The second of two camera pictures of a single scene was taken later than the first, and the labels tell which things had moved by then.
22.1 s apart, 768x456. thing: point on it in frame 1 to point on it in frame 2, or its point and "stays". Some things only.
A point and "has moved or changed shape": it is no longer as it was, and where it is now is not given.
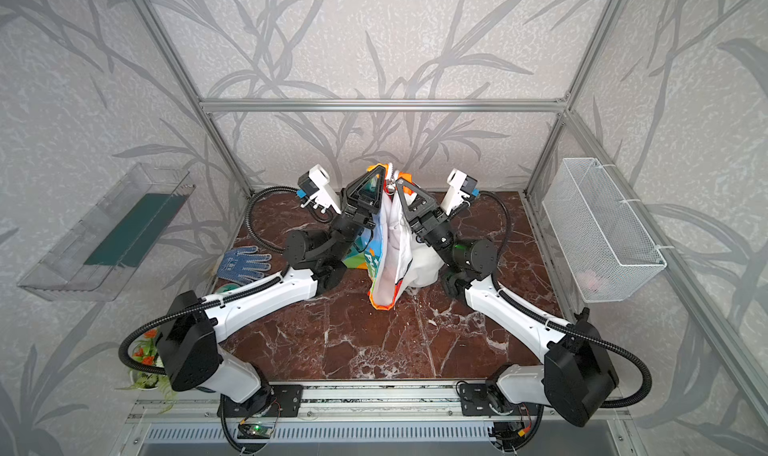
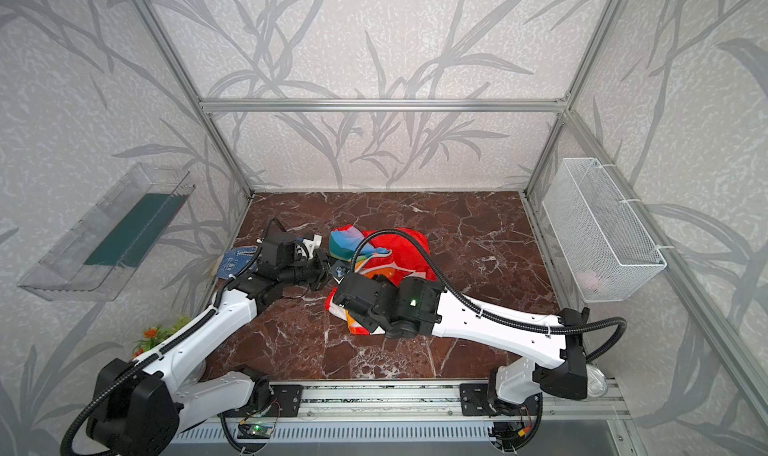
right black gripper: [417, 212] to [344, 297]
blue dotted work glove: [239, 266] stays
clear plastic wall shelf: [95, 263] stays
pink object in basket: [590, 280] stays
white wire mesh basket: [608, 252] stays
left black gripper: [357, 207] to [320, 270]
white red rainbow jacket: [394, 259] has moved or changed shape
